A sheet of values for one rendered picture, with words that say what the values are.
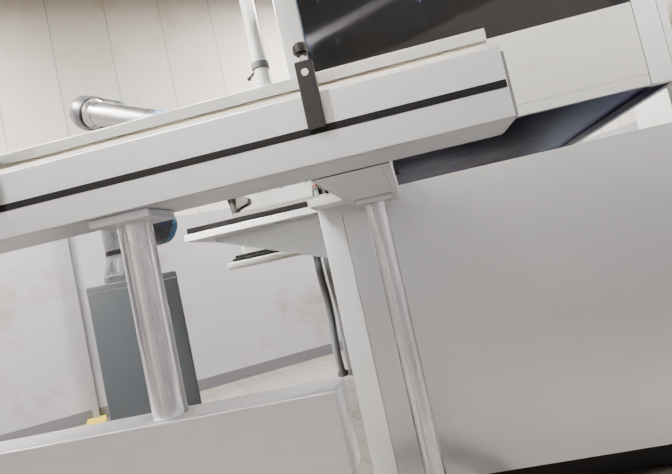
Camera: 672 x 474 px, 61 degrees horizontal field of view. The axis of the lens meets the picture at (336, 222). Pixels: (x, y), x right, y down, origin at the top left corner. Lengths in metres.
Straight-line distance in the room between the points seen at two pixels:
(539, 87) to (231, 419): 1.18
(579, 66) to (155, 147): 1.18
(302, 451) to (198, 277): 3.66
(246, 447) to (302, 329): 3.79
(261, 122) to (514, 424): 1.13
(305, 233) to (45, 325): 2.96
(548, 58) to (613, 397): 0.89
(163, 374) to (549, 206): 1.08
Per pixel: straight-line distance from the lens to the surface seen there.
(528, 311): 1.58
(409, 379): 1.36
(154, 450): 0.87
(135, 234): 0.86
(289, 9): 1.71
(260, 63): 2.84
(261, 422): 0.80
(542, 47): 1.66
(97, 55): 4.76
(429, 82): 0.75
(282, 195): 2.64
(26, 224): 0.90
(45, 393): 4.41
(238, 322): 4.45
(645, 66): 1.71
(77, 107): 1.98
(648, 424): 1.71
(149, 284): 0.85
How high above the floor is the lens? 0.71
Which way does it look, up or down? 4 degrees up
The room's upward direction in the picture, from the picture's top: 12 degrees counter-clockwise
